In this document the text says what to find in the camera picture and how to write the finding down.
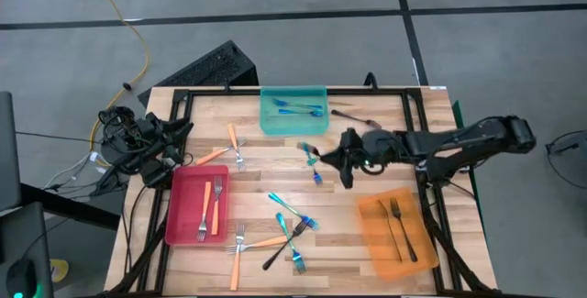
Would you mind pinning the grey monitor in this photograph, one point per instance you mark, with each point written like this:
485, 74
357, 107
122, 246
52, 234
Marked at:
8, 151

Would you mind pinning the dark desk pad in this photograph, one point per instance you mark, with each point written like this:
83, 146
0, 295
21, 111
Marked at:
23, 234

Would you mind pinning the black desk beam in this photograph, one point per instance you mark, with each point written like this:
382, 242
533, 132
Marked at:
69, 206

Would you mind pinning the yellow round sticker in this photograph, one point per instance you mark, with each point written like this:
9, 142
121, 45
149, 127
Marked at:
61, 268

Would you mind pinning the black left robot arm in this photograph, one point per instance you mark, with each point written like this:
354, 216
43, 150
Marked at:
121, 144

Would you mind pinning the black computer mouse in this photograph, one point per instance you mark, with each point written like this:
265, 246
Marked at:
20, 277

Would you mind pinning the orange translucent plastic bin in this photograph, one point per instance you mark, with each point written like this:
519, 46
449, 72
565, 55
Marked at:
371, 243

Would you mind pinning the red translucent plastic bin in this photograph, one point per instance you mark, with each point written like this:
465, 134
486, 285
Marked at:
183, 224

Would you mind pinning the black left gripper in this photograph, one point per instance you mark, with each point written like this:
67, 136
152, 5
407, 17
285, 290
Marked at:
158, 165

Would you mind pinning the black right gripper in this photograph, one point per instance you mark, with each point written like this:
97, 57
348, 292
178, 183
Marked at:
380, 149

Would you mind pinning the black table clamp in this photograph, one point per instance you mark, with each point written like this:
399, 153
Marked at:
370, 82

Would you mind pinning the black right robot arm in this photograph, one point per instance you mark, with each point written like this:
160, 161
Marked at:
504, 130

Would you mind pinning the dark grey floor device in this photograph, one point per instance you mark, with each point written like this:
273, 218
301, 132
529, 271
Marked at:
564, 146

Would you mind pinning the teal translucent plastic bin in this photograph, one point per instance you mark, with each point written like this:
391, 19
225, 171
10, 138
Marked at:
293, 126

